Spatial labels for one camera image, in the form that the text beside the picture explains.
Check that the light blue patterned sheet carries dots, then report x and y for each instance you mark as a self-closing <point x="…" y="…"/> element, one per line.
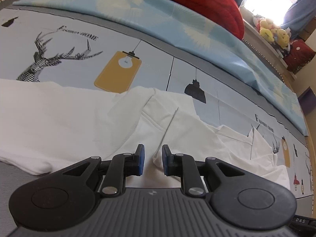
<point x="194" y="33"/>

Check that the yellow plush toys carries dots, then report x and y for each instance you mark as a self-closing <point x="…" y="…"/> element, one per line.
<point x="272" y="33"/>

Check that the dark red cushion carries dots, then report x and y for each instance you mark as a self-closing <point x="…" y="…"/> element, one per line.
<point x="299" y="56"/>

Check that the grey printed bed cover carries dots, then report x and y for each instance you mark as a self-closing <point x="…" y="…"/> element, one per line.
<point x="73" y="50"/>

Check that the white long-sleeve shirt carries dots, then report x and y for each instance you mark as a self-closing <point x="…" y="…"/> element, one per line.
<point x="46" y="127"/>

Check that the blue curtain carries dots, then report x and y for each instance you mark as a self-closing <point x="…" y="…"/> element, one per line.
<point x="298" y="16"/>

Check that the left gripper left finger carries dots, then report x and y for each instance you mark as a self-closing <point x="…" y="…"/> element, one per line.
<point x="116" y="170"/>

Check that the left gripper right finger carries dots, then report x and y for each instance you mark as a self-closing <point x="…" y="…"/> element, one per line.
<point x="183" y="166"/>

